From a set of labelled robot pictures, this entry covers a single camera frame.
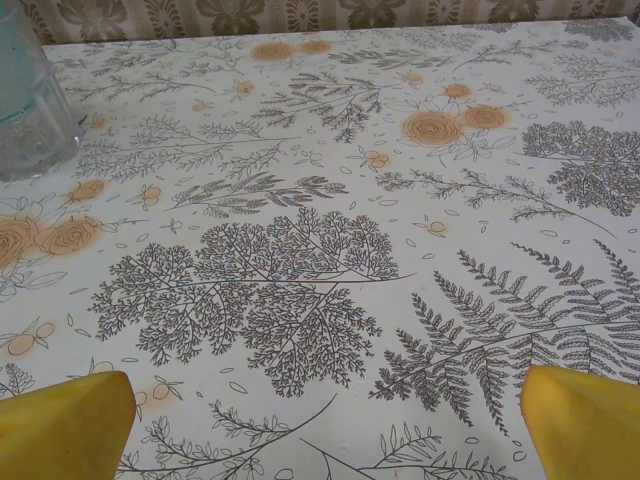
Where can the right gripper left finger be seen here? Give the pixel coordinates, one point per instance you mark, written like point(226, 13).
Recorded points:
point(60, 435)

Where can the clear teal plastic cup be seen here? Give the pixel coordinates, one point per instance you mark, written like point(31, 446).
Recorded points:
point(35, 100)

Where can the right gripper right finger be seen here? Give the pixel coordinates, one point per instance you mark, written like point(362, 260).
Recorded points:
point(585, 430)

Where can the floral print tablecloth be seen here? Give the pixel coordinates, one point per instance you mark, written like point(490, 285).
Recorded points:
point(320, 200)

